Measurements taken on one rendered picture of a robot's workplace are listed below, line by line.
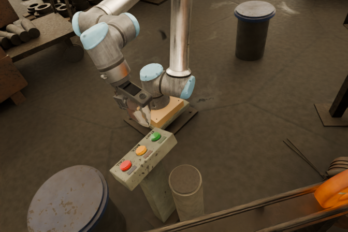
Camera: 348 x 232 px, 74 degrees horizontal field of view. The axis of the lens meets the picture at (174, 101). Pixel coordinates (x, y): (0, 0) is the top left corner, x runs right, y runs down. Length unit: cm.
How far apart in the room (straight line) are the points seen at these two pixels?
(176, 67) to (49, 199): 88
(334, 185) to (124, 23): 72
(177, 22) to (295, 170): 106
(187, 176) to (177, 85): 64
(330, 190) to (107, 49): 67
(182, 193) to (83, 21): 68
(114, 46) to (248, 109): 126
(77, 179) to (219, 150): 86
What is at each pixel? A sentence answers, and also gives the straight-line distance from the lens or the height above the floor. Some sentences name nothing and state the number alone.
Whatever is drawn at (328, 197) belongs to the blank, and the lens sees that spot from 68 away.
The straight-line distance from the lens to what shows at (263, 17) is 202.
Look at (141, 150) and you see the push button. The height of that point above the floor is 61.
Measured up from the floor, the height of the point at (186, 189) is 52.
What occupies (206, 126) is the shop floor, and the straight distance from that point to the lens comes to 166.
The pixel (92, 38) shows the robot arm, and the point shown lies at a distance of 72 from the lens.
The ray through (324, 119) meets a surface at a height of 1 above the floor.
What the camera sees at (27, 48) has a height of 32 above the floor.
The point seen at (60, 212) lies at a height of 43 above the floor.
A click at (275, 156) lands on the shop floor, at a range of 158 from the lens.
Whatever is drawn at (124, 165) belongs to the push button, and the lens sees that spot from 84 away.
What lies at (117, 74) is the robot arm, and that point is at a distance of 74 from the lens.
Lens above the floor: 131
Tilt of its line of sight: 45 degrees down
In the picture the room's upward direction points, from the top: 10 degrees counter-clockwise
